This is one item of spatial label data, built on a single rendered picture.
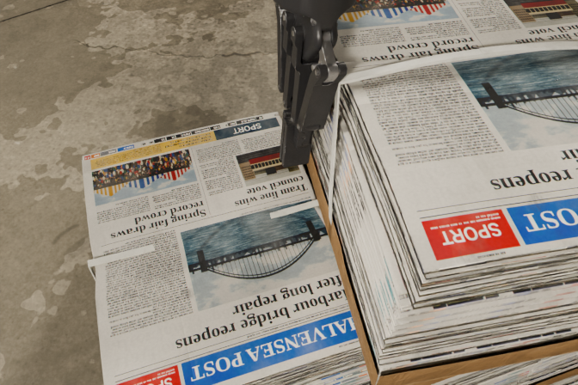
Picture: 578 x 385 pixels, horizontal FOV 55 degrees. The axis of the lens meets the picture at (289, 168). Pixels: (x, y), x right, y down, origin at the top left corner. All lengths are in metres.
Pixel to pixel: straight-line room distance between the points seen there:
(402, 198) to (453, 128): 0.09
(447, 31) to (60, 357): 1.30
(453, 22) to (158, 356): 0.45
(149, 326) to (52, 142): 1.55
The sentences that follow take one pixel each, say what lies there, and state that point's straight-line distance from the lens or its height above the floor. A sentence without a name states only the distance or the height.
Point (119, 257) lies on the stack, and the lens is 0.67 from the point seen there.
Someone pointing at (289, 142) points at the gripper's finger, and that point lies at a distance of 0.58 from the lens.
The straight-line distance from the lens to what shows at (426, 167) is 0.42.
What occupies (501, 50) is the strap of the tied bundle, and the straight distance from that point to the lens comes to 0.54.
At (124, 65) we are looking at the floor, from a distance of 2.38.
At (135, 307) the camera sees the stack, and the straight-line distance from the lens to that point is 0.64.
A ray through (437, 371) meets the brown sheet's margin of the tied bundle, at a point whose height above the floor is 0.86.
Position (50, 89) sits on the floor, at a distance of 2.35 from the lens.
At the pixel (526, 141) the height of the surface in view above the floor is 1.06.
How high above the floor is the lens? 1.37
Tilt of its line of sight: 47 degrees down
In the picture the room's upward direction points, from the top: straight up
